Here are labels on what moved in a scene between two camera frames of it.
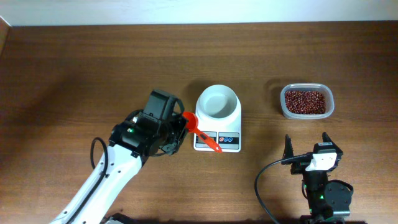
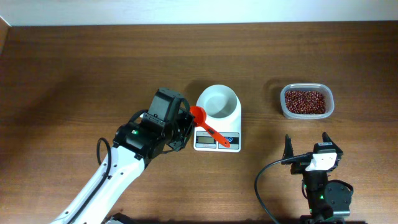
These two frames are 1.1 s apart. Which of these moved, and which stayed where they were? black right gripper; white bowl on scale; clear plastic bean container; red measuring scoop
Moved: red measuring scoop
Stayed: white bowl on scale; clear plastic bean container; black right gripper
